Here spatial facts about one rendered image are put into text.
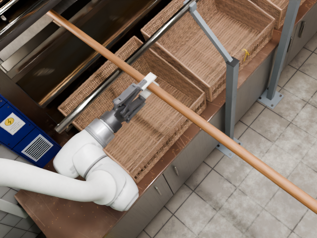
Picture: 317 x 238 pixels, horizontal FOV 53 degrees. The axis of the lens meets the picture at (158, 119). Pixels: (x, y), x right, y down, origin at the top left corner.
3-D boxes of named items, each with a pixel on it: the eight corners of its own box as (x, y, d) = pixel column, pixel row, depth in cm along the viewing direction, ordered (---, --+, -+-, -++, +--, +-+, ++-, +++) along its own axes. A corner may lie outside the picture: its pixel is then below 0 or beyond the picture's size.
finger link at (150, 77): (136, 86, 109) (136, 85, 109) (150, 72, 111) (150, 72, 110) (142, 91, 108) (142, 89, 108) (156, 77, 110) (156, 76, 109)
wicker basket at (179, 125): (76, 131, 180) (54, 107, 156) (144, 64, 193) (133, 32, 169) (137, 186, 159) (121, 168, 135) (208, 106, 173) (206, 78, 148)
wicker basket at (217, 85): (148, 61, 194) (137, 29, 170) (208, 4, 207) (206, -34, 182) (211, 105, 173) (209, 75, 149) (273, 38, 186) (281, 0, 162)
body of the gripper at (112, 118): (95, 114, 105) (115, 94, 107) (103, 125, 112) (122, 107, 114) (110, 127, 102) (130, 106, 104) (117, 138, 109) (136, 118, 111)
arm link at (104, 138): (90, 136, 112) (103, 123, 113) (107, 151, 108) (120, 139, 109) (80, 124, 104) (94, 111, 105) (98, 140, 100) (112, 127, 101)
